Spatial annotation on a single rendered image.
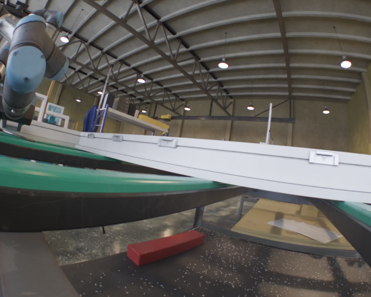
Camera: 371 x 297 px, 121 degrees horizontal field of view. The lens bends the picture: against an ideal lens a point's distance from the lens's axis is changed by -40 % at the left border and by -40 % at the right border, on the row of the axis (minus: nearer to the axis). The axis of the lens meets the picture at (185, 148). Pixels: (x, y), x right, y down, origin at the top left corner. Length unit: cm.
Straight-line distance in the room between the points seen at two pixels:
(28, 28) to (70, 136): 47
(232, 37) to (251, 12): 231
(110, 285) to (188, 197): 30
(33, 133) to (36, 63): 38
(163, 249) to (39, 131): 60
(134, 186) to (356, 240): 22
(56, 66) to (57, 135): 30
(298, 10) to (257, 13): 207
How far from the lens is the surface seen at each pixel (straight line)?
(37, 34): 48
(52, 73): 58
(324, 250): 87
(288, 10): 958
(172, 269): 52
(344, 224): 25
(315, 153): 29
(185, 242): 60
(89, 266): 49
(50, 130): 75
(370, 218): 19
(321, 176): 29
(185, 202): 22
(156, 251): 52
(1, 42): 170
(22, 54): 42
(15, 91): 42
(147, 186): 16
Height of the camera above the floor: 89
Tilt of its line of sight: 5 degrees up
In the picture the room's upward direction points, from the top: 10 degrees clockwise
